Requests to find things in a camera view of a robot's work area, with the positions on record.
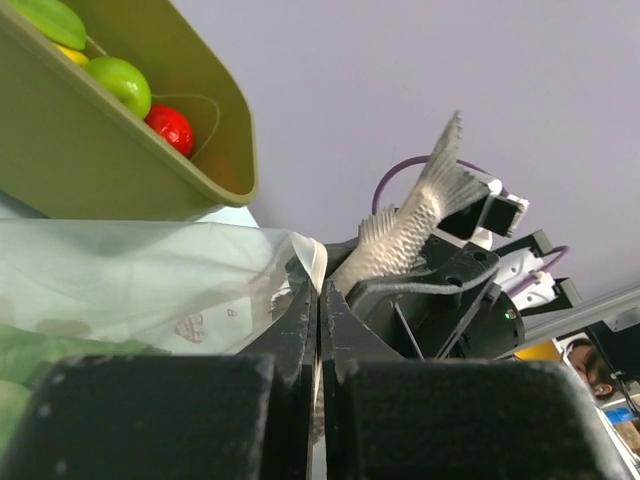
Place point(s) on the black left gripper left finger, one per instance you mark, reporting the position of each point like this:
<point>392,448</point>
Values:
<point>246,416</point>

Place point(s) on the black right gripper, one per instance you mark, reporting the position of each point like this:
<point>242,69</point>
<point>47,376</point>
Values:
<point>449,307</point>

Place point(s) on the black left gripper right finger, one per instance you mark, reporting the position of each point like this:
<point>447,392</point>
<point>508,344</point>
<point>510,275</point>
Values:
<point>387,417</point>

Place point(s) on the grey toy fish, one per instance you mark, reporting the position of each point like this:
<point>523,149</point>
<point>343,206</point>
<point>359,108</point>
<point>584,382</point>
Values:
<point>390,241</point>

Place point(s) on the green toy lettuce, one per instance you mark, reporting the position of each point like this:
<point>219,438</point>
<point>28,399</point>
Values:
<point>26,356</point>

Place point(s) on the clear white-dotted zip bag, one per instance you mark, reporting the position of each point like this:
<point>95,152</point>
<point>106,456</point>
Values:
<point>187,288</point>

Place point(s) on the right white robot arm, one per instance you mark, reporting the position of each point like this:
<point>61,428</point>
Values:
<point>524,273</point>

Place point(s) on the person in background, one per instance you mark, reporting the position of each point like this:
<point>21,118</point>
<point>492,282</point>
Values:
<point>590,365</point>

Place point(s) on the red toy apple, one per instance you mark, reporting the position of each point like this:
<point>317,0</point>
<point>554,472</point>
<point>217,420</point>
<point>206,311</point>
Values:
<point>173,127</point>

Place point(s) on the olive green plastic bin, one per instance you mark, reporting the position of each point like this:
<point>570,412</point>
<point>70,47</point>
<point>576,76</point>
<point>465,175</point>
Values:
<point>70,149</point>

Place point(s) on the green toy apple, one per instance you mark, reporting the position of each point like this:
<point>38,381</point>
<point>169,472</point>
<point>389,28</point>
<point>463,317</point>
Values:
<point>124,81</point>

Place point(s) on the yellow-green toy starfruit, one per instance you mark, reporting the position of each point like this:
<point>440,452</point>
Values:
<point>55,20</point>

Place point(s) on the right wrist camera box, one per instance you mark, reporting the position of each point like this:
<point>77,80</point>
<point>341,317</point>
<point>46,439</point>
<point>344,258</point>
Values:
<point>498,213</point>

